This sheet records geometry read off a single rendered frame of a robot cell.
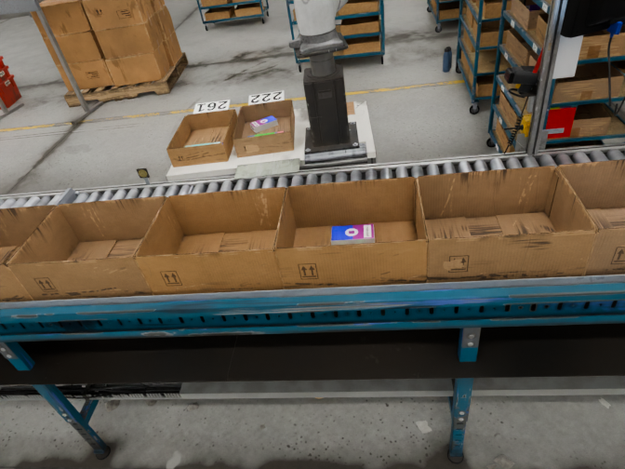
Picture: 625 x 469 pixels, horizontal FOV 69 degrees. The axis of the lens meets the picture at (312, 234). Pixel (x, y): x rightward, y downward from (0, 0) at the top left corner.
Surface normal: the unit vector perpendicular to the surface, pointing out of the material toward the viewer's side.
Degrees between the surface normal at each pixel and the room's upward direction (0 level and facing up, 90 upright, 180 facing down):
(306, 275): 91
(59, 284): 91
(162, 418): 0
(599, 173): 90
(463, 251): 90
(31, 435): 0
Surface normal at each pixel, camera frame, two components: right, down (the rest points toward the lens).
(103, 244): -0.16, -0.76
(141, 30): 0.00, 0.65
